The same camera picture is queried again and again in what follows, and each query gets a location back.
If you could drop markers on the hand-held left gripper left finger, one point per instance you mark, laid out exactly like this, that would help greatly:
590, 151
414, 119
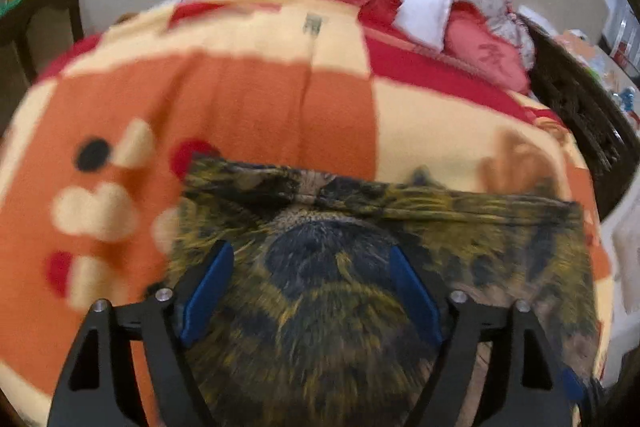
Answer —
207, 292

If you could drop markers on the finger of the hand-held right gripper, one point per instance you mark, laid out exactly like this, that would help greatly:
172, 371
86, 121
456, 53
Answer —
574, 384

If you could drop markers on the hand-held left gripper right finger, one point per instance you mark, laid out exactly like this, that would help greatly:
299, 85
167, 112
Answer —
415, 292

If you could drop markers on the dark floral patterned shirt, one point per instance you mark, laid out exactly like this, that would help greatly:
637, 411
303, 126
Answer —
325, 332

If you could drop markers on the white plastic chair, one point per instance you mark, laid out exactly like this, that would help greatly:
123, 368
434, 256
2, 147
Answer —
622, 267

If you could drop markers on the red orange cream printed blanket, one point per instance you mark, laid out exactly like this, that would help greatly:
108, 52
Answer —
250, 97

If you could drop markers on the dark carved wooden table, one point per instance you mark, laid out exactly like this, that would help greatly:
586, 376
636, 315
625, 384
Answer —
575, 107

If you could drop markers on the small red heart pillow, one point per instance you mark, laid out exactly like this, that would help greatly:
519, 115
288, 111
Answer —
485, 52

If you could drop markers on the white pillow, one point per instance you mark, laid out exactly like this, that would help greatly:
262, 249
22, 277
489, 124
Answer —
425, 9

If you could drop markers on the clutter of bottles and packets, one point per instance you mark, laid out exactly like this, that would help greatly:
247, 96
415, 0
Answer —
610, 62

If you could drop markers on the dark wooden cabinet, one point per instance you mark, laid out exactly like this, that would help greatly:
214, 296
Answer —
45, 27

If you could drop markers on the green cloth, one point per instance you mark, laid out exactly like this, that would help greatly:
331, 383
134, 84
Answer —
10, 6

